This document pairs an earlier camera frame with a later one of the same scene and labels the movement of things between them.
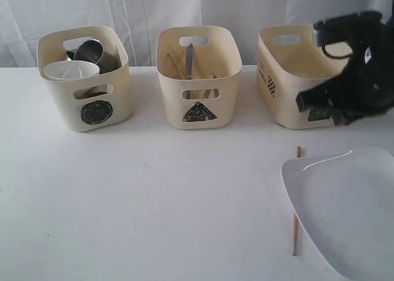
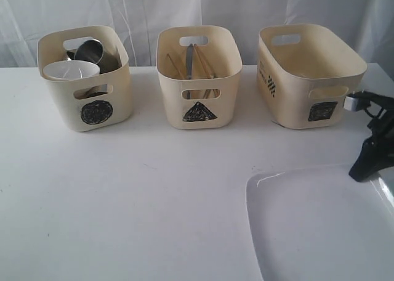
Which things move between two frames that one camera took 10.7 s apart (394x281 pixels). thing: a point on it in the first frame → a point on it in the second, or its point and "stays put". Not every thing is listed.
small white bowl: x=71 y=69 stays put
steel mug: x=90 y=92 stays put
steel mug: x=92 y=51 stays put
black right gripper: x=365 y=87 → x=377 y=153
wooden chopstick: x=176 y=66 stays put
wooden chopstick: x=295 y=225 → x=200 y=54
